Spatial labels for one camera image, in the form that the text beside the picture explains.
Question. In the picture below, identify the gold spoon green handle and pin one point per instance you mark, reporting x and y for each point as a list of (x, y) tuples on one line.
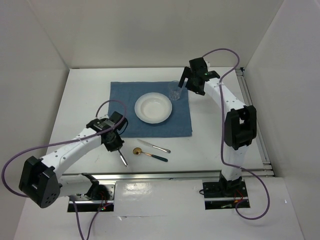
[(138, 151)]

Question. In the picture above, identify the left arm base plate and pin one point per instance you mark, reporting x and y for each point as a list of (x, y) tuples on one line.
[(101, 199)]

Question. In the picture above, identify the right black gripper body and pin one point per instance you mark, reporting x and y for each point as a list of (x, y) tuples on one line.
[(191, 85)]

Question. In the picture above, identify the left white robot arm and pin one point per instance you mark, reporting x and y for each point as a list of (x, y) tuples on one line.
[(42, 178)]

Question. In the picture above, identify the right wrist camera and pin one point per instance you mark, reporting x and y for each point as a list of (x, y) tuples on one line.
[(198, 66)]

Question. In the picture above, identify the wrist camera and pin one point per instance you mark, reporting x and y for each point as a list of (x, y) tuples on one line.
[(116, 118), (198, 66)]

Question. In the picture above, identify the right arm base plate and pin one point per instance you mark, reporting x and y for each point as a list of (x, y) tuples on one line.
[(215, 198)]

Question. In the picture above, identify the aluminium front rail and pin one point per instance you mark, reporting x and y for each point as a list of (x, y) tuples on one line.
[(157, 176)]

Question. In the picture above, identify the silver fork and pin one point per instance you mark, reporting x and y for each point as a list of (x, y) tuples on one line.
[(123, 158)]

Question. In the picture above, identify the blue cloth napkin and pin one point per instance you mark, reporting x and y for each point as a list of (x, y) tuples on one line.
[(177, 125)]

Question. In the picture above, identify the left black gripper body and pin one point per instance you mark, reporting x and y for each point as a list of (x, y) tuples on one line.
[(115, 142)]

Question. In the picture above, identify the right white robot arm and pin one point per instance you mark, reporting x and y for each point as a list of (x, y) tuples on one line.
[(239, 121)]

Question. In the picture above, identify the silver table knife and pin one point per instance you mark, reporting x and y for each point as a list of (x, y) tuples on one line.
[(154, 146)]

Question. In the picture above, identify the clear drinking glass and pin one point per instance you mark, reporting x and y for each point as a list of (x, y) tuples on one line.
[(174, 90)]

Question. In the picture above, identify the aluminium right side rail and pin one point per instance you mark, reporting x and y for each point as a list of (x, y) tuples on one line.
[(267, 165)]

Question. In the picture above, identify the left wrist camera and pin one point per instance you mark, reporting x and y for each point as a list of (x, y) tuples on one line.
[(116, 118)]

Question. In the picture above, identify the aluminium rail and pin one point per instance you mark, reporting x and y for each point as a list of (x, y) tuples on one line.
[(267, 165), (157, 176)]

